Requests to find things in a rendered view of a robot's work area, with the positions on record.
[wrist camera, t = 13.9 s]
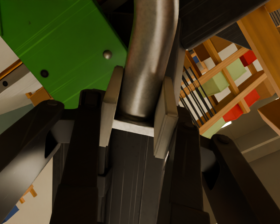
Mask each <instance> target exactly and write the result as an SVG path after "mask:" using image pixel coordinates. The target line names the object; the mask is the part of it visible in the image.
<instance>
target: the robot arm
mask: <svg viewBox="0 0 280 224"><path fill-rule="evenodd" d="M123 73H124V68H123V67H122V66H118V65H117V66H116V67H114V70H113V73H112V76H111V79H110V81H109V84H108V87H107V90H106V91H104V90H99V89H95V88H93V89H84V90H81V91H80V98H79V105H78V108H75V109H65V108H64V104H63V103H62V102H60V101H57V100H44V101H42V102H40V103H39V104H38V105H36V106H35V107H34V108H33V109H32V110H30V111H29V112H28V113H26V114H25V115H24V116H23V117H21V118H20V119H19V120H18V121H16V122H15V123H14V124H13V125H12V126H10V127H9V128H8V129H6V130H5V131H4V132H3V133H1V134H0V224H1V223H2V222H3V221H4V219H5V218H6V217H7V215H8V214H9V213H10V212H11V210H12V209H13V208H14V206H15V205H16V204H17V202H18V201H19V200H20V198H21V197H22V196H23V195H24V193H25V192H26V191H27V189H28V188H29V187H30V185H31V184H32V183H33V181H34V180H35V179H36V177H37V176H38V175H39V174H40V172H41V171H42V170H43V169H44V167H45V166H46V164H47V163H48V162H49V161H50V159H51V158H52V157H53V156H54V154H55V153H56V151H57V150H58V149H59V148H60V144H61V143H69V147H68V153H67V157H66V161H65V165H64V170H63V174H62V178H61V182H60V184H59V185H58V189H57V193H56V197H55V202H54V205H53V210H52V214H51V219H50V222H49V224H105V223H102V222H97V210H98V190H99V189H98V188H97V177H98V161H99V146H102V147H106V146H108V143H109V138H110V134H111V130H112V125H113V121H114V116H115V112H116V107H117V102H118V98H119V93H120V87H121V82H122V78H123ZM167 153H168V157H167V159H166V162H165V166H164V169H163V170H164V179H163V185H162V191H161V197H160V205H159V211H158V217H157V223H156V224H210V216H209V213H208V212H204V205H203V189H202V186H203V188H204V191H205V193H206V196H207V199H208V201H209V204H210V206H211V209H212V212H213V214H214V217H215V219H216V222H217V224H280V209H279V208H278V206H277V205H276V203H275V202H274V200H273V199H272V197H271V196H270V194H269V193H268V191H267V190H266V188H265V187H264V185H263V184H262V183H261V181H260V180H259V178H258V177H257V175H256V174H255V172H254V171H253V169H252V168H251V166H250V165H249V163H248V162H247V160H246V159H245V157H244V156H243V155H242V153H241V152H240V150H239V149H238V147H237V146H236V144H235V143H234V141H233V140H232V139H230V138H229V137H228V136H225V135H221V134H214V135H212V137H211V139H209V138H207V137H204V136H202V135H200V131H199V128H198V127H197V126H195V125H194V124H193V123H192V119H191V116H190V112H189V111H188V109H187V108H184V107H180V106H177V105H176V99H175V94H174V89H173V84H172V79H171V78H170V77H168V76H164V79H163V83H162V86H161V90H160V94H159V97H158V101H157V104H156V109H155V112H154V156H155V157H156V158H161V159H164V158H166V156H167Z"/></svg>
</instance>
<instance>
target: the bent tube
mask: <svg viewBox="0 0 280 224"><path fill-rule="evenodd" d="M178 15H179V0H134V18H133V26H132V32H131V37H130V41H129V46H128V52H127V57H126V61H125V66H124V73H123V78H122V82H121V87H120V93H119V98H118V102H117V107H116V112H115V116H114V121H113V125H112V128H115V129H119V130H124V131H128V132H134V133H138V134H143V135H147V136H153V137H154V112H155V109H156V104H157V101H158V97H159V94H160V90H161V86H162V83H163V79H164V75H165V71H166V67H167V64H168V59H169V56H170V52H171V49H172V45H173V41H174V38H175V33H176V28H177V23H178Z"/></svg>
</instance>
